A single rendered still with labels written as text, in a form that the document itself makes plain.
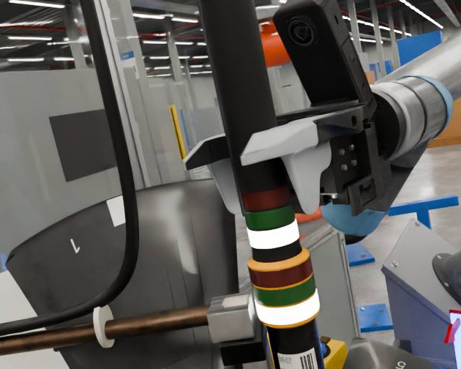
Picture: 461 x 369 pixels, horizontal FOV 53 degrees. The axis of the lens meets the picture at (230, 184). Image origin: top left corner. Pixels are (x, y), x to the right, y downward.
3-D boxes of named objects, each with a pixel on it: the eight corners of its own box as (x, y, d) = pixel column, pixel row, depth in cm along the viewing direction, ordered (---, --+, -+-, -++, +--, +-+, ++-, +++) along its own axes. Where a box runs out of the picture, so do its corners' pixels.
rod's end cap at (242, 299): (219, 305, 32) (248, 301, 32) (223, 293, 34) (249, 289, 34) (225, 332, 32) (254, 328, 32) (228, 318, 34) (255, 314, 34)
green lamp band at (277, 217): (245, 233, 30) (241, 215, 30) (248, 220, 34) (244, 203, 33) (296, 224, 30) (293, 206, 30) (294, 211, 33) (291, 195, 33)
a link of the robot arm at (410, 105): (418, 75, 44) (340, 90, 49) (400, 79, 40) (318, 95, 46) (429, 154, 45) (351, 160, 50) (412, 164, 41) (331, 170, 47)
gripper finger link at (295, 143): (304, 238, 26) (351, 194, 33) (285, 131, 25) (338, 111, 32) (254, 239, 27) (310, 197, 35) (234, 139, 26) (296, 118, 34)
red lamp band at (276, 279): (249, 293, 30) (245, 275, 30) (252, 269, 35) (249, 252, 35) (315, 282, 30) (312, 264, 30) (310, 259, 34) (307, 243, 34)
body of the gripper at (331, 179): (355, 219, 33) (415, 178, 42) (336, 98, 32) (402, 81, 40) (269, 218, 38) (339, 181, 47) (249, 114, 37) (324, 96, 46)
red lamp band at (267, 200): (241, 214, 30) (237, 195, 30) (244, 202, 33) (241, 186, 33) (293, 205, 30) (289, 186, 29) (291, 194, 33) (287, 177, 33)
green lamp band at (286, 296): (252, 311, 31) (249, 293, 30) (255, 285, 35) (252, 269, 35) (319, 301, 30) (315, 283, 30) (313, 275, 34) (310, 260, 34)
